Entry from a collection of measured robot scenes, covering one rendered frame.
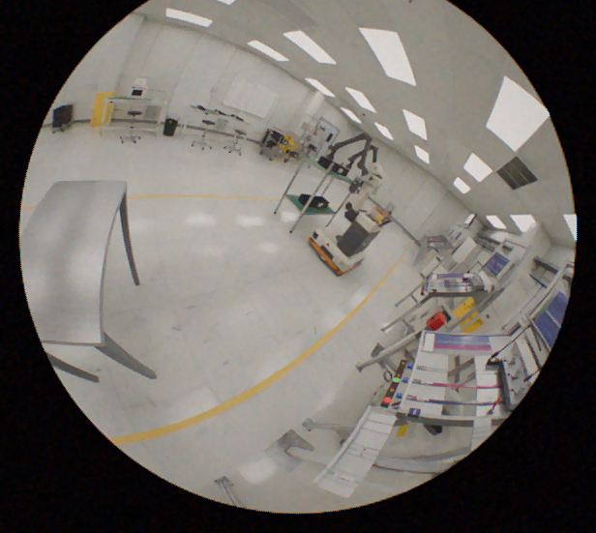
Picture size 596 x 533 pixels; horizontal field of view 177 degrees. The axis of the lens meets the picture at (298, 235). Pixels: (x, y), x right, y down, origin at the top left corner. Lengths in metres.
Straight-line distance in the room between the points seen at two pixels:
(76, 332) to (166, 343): 0.85
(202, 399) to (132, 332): 0.59
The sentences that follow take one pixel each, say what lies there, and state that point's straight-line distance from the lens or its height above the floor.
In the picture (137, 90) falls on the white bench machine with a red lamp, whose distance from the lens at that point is 4.73.
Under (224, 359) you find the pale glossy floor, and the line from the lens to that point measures 1.29.
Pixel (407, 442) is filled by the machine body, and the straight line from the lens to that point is 1.20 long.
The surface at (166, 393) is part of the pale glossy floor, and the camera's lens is 1.26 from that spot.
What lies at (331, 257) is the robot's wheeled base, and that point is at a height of 0.15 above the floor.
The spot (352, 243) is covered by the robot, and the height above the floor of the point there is 0.47.
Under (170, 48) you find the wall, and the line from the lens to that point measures 6.13.
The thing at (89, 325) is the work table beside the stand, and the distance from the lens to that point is 0.54.
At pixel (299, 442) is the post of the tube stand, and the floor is 0.01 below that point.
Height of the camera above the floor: 1.25
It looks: 30 degrees down
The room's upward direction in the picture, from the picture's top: 33 degrees clockwise
